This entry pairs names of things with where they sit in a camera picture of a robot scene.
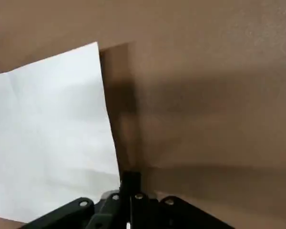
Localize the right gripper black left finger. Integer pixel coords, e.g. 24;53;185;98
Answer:
21;171;132;229

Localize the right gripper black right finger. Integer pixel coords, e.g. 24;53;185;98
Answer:
131;171;234;229

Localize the white A4 paper sheet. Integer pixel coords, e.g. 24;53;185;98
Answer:
0;42;121;224

